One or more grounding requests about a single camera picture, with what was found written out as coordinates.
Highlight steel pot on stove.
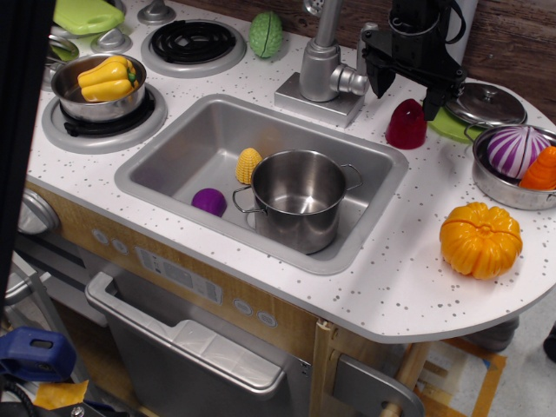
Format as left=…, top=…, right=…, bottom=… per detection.
left=51, top=54, right=147, bottom=122

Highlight light green plate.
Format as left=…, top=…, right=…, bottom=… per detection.
left=427, top=107, right=485, bottom=143

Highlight blue clamp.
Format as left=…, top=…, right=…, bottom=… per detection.
left=1, top=327, right=76, bottom=382

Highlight purple toy eggplant piece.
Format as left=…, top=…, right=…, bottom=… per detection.
left=191, top=188, right=228, bottom=217

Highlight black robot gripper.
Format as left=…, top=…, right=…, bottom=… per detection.
left=361, top=1, right=467, bottom=121

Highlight black coil burner rear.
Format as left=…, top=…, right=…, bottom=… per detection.
left=141, top=20, right=247, bottom=79

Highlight black foreground pole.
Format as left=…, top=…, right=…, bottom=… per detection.
left=1, top=1, right=56, bottom=298

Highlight silver oven knob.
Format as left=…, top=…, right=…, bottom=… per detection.
left=17, top=188, right=60, bottom=235

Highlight green cutting board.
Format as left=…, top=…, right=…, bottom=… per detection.
left=53, top=0, right=125, bottom=35

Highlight yellow toy corn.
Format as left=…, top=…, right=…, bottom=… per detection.
left=235, top=148, right=262, bottom=185

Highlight purple white toy onion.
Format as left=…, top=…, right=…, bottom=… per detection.
left=486, top=125, right=551, bottom=179

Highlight dark red toy sweet potato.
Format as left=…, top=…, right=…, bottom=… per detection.
left=385, top=99, right=427, bottom=150

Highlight steel pot lid right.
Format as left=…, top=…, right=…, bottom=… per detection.
left=446, top=82, right=527, bottom=126

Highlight steel lid left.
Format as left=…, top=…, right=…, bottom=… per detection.
left=45, top=34, right=80, bottom=67

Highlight grey sink basin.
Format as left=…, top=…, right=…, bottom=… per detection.
left=115, top=95, right=408, bottom=275

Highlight steel pot in sink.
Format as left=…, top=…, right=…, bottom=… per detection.
left=235, top=149, right=364, bottom=255

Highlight yellow toy bell pepper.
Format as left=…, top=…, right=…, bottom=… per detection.
left=77, top=56, right=139, bottom=103

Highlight grey dishwasher door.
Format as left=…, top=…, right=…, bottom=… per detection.
left=85, top=272, right=311, bottom=416

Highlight silver stove knob rear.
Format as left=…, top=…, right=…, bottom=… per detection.
left=137, top=0, right=176, bottom=25

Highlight black front stove burner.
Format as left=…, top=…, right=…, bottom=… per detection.
left=42, top=85, right=167, bottom=155

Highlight silver toy faucet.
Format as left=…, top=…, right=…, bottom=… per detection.
left=275, top=0, right=369, bottom=128

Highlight silver stove knob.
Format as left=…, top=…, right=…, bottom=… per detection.
left=137, top=0, right=176, bottom=25
left=90, top=28, right=133, bottom=54

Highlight silver stove knob middle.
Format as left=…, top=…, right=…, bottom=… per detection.
left=90, top=28, right=133, bottom=54

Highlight orange toy carrot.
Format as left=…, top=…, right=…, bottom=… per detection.
left=519, top=146, right=555, bottom=191

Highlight orange toy pumpkin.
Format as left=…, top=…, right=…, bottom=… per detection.
left=439, top=202, right=523, bottom=280

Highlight steel pan right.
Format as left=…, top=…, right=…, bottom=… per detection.
left=472, top=124, right=555, bottom=210

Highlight green toy cabbage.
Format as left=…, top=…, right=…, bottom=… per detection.
left=248, top=11, right=283, bottom=59

